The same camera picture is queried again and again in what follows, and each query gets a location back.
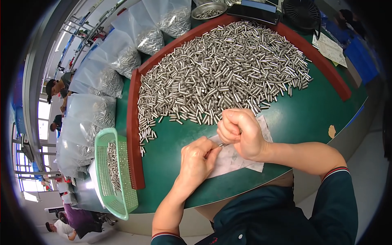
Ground metal shelf rack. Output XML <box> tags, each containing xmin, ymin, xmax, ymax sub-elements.
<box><xmin>55</xmin><ymin>0</ymin><xmax>129</xmax><ymax>72</ymax></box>

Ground blue plastic crate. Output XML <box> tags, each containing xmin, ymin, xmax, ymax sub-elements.
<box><xmin>322</xmin><ymin>12</ymin><xmax>380</xmax><ymax>85</ymax></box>

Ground person's left hand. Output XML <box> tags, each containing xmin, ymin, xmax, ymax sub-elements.
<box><xmin>179</xmin><ymin>136</ymin><xmax>223</xmax><ymax>188</ymax></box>

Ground row of clear pin bags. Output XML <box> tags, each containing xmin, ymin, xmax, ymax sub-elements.
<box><xmin>56</xmin><ymin>0</ymin><xmax>192</xmax><ymax>179</ymax></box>

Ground red table edge frame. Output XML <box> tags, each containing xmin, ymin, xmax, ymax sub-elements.
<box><xmin>126</xmin><ymin>14</ymin><xmax>352</xmax><ymax>190</ymax></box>

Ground printed paper forms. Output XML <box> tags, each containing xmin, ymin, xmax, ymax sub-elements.
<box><xmin>312</xmin><ymin>32</ymin><xmax>348</xmax><ymax>68</ymax></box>

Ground heap of pins in basket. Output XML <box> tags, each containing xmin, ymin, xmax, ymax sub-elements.
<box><xmin>106</xmin><ymin>141</ymin><xmax>124</xmax><ymax>194</ymax></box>

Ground black desk fan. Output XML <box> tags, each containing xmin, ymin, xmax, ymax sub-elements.
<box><xmin>281</xmin><ymin>0</ymin><xmax>322</xmax><ymax>35</ymax></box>

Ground person's body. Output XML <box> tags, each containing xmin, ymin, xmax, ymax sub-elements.
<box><xmin>151</xmin><ymin>167</ymin><xmax>359</xmax><ymax>245</ymax></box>

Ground person's right hand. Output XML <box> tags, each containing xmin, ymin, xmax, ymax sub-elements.
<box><xmin>217</xmin><ymin>108</ymin><xmax>270</xmax><ymax>162</ymax></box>

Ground pile of metal pins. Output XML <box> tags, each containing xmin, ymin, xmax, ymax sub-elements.
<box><xmin>137</xmin><ymin>20</ymin><xmax>314</xmax><ymax>157</ymax></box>

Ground green plastic basket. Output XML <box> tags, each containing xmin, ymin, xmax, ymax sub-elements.
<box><xmin>94</xmin><ymin>128</ymin><xmax>139</xmax><ymax>221</ymax></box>

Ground round metal bowl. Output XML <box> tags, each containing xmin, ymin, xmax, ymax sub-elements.
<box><xmin>191</xmin><ymin>2</ymin><xmax>228</xmax><ymax>21</ymax></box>

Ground white paper sheet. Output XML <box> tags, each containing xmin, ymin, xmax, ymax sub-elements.
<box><xmin>208</xmin><ymin>115</ymin><xmax>274</xmax><ymax>179</ymax></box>

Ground black flat tray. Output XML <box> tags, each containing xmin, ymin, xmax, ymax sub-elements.
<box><xmin>226</xmin><ymin>0</ymin><xmax>281</xmax><ymax>25</ymax></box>

